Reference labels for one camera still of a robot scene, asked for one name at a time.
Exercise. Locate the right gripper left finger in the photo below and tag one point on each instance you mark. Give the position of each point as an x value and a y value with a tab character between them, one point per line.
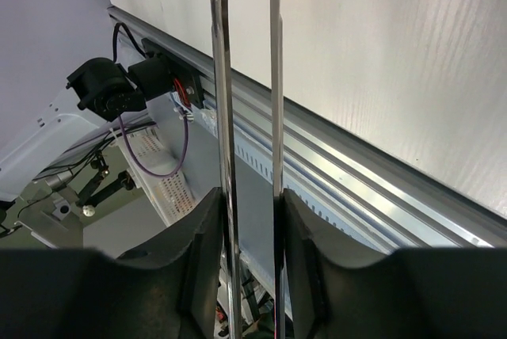
164	288

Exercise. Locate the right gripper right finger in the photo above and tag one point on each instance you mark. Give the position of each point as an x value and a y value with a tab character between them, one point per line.
341	288

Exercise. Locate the metal tongs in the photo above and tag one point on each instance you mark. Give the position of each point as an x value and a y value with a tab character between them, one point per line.
231	113

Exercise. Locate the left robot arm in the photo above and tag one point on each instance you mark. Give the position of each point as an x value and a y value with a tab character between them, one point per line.
96	93

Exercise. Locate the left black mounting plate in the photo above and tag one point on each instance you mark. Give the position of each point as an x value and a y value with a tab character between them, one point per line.
186	74

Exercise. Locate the white slotted cable duct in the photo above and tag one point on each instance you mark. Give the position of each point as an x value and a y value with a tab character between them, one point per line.
258	160

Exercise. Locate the aluminium rail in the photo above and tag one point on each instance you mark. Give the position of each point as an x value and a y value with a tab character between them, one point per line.
375	193

